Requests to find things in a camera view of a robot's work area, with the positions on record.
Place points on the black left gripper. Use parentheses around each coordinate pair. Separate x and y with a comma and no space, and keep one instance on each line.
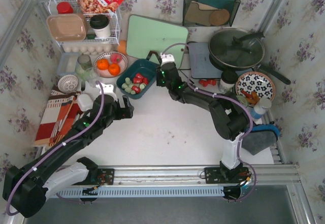
(123,109)

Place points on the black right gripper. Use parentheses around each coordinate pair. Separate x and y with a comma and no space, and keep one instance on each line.
(163,69)

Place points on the white plastic scoop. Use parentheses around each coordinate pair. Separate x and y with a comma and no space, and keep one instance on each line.
(84,102)

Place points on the teal storage basket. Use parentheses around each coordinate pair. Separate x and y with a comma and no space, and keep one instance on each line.
(145,68)

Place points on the red capsule cluster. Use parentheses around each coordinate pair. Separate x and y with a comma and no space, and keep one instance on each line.
(136,89)
(138,80)

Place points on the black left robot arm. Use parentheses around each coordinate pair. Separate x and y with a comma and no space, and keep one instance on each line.
(27,189)

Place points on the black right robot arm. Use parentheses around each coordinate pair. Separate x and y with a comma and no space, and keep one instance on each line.
(229,117)

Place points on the paper coffee cup black lid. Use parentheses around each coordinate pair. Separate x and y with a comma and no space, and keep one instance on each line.
(227,81)

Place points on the clear storage box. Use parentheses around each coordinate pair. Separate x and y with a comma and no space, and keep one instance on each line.
(67,64)

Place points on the green capsule cluster top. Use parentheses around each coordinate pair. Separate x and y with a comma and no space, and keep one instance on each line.
(128,90)

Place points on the red capsule cluster bottom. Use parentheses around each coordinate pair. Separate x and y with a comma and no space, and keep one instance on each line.
(136,89)

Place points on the grey induction cooker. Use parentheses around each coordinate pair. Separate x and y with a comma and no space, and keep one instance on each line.
(200,64)

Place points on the clear glass cup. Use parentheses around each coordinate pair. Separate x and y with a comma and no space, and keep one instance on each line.
(92,76)

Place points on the glass fruit plate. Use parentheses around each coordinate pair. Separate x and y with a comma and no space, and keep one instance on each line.
(110,64)

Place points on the green cutting board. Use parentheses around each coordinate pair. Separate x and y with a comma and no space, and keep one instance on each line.
(147,34)

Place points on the white strainer bowl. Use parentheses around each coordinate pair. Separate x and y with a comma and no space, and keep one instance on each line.
(68,83)

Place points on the striped orange cloth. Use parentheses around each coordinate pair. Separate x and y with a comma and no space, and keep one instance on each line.
(58,117)

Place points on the orange fruit behind board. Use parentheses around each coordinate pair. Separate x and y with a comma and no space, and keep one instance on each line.
(122,47)

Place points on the green tinted glass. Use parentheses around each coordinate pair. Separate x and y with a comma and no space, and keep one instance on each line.
(83,64)

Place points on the white egg tray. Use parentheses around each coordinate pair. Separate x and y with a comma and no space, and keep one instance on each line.
(88,49)

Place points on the black wok pan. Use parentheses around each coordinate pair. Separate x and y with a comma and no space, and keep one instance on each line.
(237,49)

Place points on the black mesh holder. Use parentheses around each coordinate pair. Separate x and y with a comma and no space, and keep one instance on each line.
(197,12)

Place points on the round cork coaster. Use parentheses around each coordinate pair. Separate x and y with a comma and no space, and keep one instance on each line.
(219,17)

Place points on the green glass jar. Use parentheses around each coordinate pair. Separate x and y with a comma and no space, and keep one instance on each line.
(242,100)

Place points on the flower pattern plate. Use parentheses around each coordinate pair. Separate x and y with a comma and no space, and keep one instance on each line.
(256,82)

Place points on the white cup on rack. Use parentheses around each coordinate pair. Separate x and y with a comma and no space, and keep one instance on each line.
(100,24)

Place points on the beige plastic container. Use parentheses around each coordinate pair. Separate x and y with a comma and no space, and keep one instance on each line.
(67,27)

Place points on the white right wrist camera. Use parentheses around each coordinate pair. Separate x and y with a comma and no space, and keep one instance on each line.
(166,58)

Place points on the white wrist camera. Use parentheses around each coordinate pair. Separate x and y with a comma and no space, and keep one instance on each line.
(166,58)
(108,89)

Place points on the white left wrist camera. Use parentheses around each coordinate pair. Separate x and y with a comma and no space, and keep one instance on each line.
(108,89)

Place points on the white wire rack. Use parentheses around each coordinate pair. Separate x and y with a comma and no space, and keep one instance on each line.
(115,23)

